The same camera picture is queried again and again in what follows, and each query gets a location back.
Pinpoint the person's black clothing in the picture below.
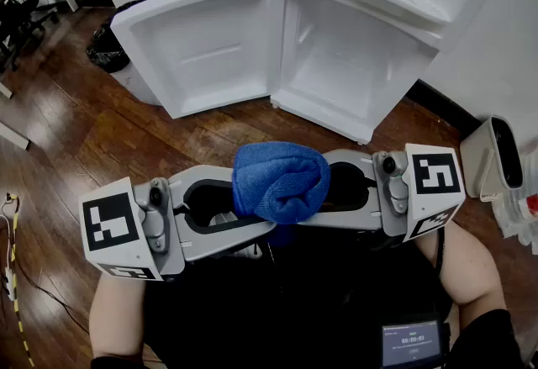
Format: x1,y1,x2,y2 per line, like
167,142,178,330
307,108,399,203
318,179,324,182
90,226,526,369

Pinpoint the white bin with black bag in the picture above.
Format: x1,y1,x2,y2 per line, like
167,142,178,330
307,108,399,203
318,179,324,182
86,0,164,108

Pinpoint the clear water bottle red label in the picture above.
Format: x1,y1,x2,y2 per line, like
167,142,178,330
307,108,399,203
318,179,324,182
491,161,538,256

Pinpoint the beige small bin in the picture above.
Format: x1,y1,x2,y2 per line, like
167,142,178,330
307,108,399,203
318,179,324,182
458,114,525,203

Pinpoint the thin black floor cable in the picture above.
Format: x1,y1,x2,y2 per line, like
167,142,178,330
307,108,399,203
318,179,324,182
12,257,92,335

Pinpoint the white water dispenser cabinet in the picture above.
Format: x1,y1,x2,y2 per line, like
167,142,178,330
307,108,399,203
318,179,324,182
268,0,509,145

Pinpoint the black office chair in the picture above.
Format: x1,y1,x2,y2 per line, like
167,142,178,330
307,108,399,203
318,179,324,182
0,0,60,74

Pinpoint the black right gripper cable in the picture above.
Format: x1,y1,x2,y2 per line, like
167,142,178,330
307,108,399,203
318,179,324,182
435,228,446,278

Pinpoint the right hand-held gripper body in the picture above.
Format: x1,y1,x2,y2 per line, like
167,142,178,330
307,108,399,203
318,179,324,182
371,142,467,243

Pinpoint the white metal desk frame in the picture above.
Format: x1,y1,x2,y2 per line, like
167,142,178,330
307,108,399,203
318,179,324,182
0,81,31,150

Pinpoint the blue cloth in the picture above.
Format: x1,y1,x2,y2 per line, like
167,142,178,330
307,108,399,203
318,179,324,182
231,141,332,249

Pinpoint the person's right forearm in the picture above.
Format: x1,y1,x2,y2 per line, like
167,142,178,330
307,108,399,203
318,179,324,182
414,222,508,318

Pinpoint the white panel piece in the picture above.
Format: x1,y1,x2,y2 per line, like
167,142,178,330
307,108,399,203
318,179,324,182
109,0,287,120

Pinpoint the black device with screen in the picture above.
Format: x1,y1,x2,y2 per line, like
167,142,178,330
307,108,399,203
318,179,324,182
380,319,446,369

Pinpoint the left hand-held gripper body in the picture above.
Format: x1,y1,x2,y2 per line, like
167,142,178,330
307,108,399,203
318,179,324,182
78,176,187,282

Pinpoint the yellow black striped cable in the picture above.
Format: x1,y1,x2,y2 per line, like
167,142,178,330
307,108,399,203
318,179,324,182
0,190,37,369

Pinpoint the person's left forearm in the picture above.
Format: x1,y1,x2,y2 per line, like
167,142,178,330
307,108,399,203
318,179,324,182
88,272,148,360

